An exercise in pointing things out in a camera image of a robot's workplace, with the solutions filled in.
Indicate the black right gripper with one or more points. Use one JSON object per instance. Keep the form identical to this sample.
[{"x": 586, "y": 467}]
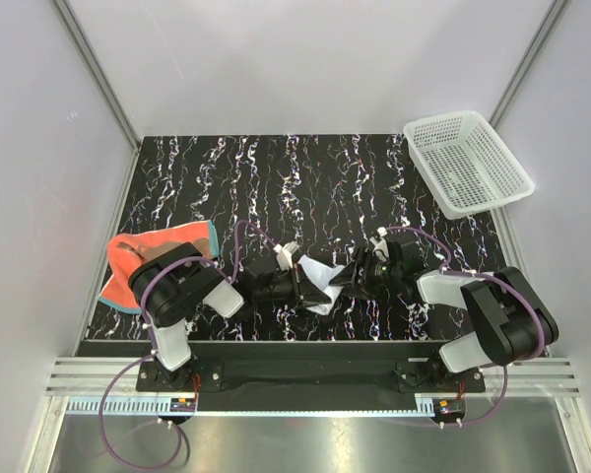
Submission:
[{"x": 364, "y": 287}]

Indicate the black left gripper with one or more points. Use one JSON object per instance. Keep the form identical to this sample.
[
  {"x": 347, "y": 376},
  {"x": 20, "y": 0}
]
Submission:
[{"x": 303, "y": 292}]

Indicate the white terry towel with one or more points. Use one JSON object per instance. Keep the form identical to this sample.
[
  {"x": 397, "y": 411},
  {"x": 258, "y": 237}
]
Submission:
[{"x": 320, "y": 275}]

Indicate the orange patterned towel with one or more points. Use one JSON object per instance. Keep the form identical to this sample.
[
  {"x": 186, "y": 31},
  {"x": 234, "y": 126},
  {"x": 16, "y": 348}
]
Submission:
[{"x": 127, "y": 252}]

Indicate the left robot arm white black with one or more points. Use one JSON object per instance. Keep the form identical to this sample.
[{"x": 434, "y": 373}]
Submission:
[{"x": 170, "y": 287}]

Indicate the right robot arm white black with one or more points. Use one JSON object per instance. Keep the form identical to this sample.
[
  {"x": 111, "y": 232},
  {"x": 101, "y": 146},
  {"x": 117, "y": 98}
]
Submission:
[{"x": 510, "y": 322}]

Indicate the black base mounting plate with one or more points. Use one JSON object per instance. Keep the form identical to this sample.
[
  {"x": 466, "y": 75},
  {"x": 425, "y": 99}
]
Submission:
[{"x": 402, "y": 366}]

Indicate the white plastic mesh basket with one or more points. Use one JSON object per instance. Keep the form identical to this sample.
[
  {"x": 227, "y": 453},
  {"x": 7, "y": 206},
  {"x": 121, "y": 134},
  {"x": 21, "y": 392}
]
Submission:
[{"x": 465, "y": 164}]

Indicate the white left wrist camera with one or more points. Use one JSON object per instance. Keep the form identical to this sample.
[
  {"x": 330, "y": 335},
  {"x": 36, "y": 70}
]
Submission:
[{"x": 285, "y": 255}]

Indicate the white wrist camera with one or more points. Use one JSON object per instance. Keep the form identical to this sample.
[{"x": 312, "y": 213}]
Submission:
[
  {"x": 379, "y": 244},
  {"x": 285, "y": 255}
]

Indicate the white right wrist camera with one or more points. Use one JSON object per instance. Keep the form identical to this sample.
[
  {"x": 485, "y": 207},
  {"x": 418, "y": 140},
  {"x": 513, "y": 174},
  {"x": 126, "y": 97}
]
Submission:
[{"x": 379, "y": 244}]

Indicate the aluminium frame rail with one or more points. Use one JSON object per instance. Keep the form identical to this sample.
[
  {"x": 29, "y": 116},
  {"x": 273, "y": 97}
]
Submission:
[{"x": 93, "y": 386}]

